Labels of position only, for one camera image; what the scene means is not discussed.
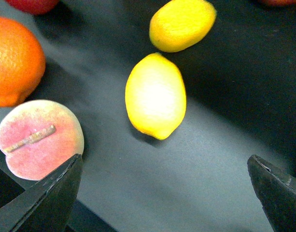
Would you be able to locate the large bumpy orange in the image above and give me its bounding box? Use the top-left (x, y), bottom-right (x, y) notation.
top-left (0, 16), bottom-right (46, 107)

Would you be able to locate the red apple near centre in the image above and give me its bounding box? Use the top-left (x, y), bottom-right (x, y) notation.
top-left (5, 0), bottom-right (59, 15)

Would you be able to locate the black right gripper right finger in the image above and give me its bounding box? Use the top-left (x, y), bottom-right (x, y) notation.
top-left (247, 155), bottom-right (296, 232)

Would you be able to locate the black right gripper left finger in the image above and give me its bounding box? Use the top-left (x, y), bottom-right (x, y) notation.
top-left (0, 154), bottom-right (83, 232)

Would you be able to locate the near black display tray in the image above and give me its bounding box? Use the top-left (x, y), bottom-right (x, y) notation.
top-left (0, 0), bottom-right (296, 232)

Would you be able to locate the pink peach with stem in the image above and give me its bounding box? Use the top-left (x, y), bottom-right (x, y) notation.
top-left (0, 100), bottom-right (85, 181)

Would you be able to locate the yellow lemon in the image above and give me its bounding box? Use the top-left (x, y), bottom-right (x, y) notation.
top-left (149, 0), bottom-right (217, 53)
top-left (125, 53), bottom-right (186, 140)

